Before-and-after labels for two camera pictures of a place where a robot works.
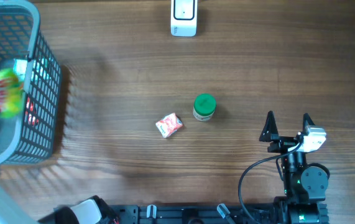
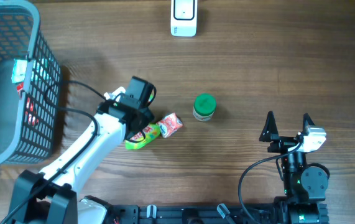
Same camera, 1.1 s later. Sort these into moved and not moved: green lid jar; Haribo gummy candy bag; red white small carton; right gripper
Moved: Haribo gummy candy bag
Not moved: green lid jar; red white small carton; right gripper
